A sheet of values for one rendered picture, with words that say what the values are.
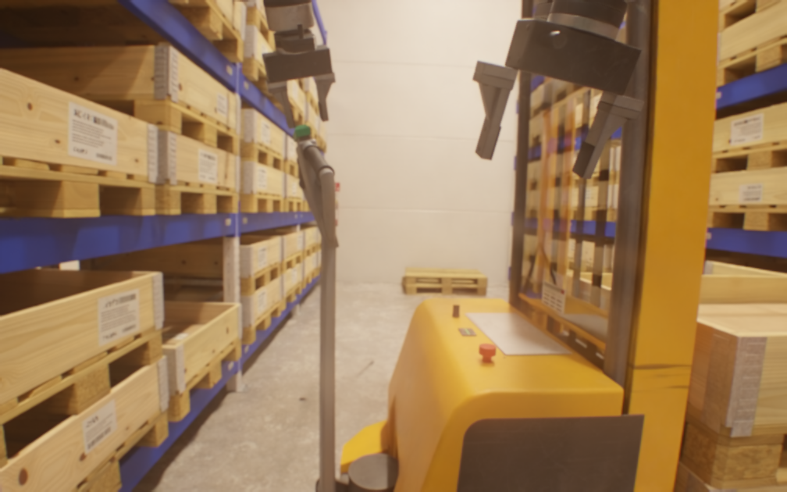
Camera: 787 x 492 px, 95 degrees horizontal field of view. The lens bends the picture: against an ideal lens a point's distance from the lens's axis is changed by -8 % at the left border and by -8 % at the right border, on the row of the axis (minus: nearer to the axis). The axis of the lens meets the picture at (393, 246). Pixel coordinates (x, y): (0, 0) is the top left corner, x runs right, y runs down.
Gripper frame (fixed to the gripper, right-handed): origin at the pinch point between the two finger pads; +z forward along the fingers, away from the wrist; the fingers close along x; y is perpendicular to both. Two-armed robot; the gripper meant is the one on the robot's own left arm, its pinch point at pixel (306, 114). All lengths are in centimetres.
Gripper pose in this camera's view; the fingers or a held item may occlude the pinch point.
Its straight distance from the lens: 91.8
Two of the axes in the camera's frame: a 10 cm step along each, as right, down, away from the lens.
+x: -9.2, 2.8, -2.9
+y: -4.0, -5.5, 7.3
